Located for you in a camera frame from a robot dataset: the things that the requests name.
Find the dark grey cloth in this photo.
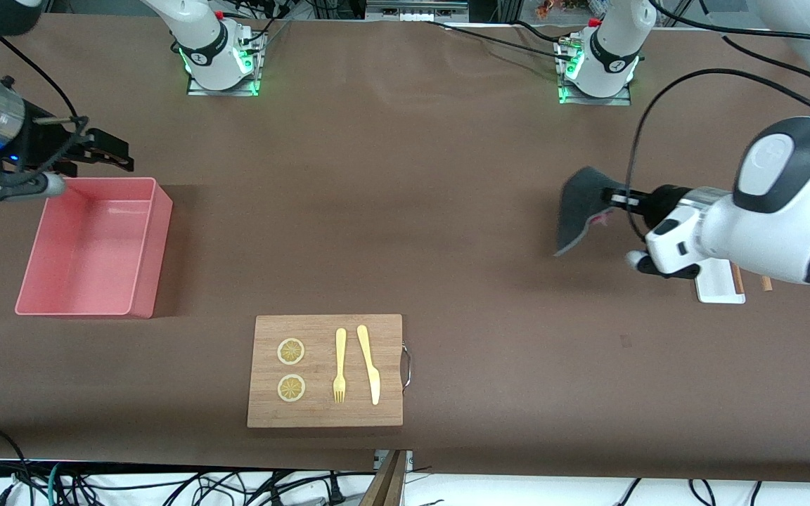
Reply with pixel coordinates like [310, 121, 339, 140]
[553, 166, 625, 258]

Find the pink plastic bin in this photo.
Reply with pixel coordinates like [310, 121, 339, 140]
[15, 177, 174, 320]

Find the white rectangular tray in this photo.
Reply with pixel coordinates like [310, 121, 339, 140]
[691, 258, 747, 304]

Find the grey power strip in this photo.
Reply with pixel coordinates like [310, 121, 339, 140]
[366, 0, 470, 22]

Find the yellow plastic fork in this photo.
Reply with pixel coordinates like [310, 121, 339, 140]
[333, 327, 347, 403]

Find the yellow plastic knife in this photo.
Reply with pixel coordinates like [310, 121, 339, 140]
[356, 324, 381, 406]

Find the wooden cutting board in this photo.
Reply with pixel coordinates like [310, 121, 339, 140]
[247, 314, 413, 429]

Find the brown wooden stand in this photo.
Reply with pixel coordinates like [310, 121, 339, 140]
[361, 450, 406, 506]

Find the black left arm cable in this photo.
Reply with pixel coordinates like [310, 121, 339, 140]
[626, 0, 810, 244]

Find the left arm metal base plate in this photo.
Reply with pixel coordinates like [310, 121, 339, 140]
[556, 37, 636, 107]

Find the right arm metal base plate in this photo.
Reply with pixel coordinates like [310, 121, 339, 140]
[186, 27, 263, 98]

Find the small metal bracket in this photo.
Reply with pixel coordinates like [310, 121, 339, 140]
[374, 449, 415, 474]

